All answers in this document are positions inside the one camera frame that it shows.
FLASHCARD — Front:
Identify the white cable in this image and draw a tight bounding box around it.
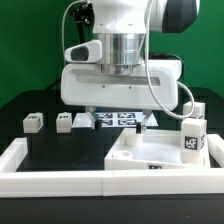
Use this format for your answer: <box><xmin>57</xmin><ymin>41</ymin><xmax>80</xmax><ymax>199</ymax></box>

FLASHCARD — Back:
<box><xmin>61</xmin><ymin>0</ymin><xmax>196</xmax><ymax>121</ymax></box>

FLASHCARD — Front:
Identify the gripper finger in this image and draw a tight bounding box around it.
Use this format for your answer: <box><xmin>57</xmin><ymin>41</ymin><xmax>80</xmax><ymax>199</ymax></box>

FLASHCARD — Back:
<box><xmin>85</xmin><ymin>106</ymin><xmax>102</xmax><ymax>131</ymax></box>
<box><xmin>136</xmin><ymin>110</ymin><xmax>152</xmax><ymax>134</ymax></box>

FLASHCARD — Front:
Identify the black cable bundle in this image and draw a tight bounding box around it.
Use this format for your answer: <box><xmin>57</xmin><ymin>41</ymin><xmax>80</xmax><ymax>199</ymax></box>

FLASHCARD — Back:
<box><xmin>45</xmin><ymin>3</ymin><xmax>94</xmax><ymax>92</ymax></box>

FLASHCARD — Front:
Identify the white marker sheet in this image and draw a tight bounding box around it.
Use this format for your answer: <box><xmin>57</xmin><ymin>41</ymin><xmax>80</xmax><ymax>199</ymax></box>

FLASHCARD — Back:
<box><xmin>71</xmin><ymin>111</ymin><xmax>159</xmax><ymax>128</ymax></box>

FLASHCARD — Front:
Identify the white U-shaped fence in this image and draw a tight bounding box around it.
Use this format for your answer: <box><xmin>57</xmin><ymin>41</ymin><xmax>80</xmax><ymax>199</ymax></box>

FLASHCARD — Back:
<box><xmin>0</xmin><ymin>138</ymin><xmax>224</xmax><ymax>198</ymax></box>

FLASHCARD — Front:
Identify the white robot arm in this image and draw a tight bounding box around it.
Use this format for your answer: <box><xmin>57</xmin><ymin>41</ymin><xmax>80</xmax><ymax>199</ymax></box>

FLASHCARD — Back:
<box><xmin>61</xmin><ymin>0</ymin><xmax>200</xmax><ymax>129</ymax></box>

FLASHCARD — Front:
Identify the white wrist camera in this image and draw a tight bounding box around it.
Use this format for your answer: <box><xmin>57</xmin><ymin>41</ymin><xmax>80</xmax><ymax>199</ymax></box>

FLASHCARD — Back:
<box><xmin>64</xmin><ymin>40</ymin><xmax>102</xmax><ymax>63</ymax></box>

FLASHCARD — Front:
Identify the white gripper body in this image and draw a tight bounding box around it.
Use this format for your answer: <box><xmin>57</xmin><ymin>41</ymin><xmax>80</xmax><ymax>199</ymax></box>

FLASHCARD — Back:
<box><xmin>61</xmin><ymin>60</ymin><xmax>181</xmax><ymax>110</ymax></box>

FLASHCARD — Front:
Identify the white square tabletop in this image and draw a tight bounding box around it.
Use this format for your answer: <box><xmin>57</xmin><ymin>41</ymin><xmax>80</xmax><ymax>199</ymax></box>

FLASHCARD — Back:
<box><xmin>104</xmin><ymin>128</ymin><xmax>210</xmax><ymax>170</ymax></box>

